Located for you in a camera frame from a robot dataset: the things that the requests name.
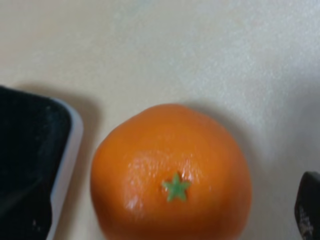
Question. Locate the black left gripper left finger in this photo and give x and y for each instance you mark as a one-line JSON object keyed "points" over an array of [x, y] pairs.
{"points": [[25, 211]]}

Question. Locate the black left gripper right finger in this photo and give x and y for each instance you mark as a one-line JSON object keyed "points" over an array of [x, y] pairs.
{"points": [[307, 206]]}

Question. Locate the orange mandarin fruit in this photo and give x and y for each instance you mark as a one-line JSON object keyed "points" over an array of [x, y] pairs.
{"points": [[170, 173]]}

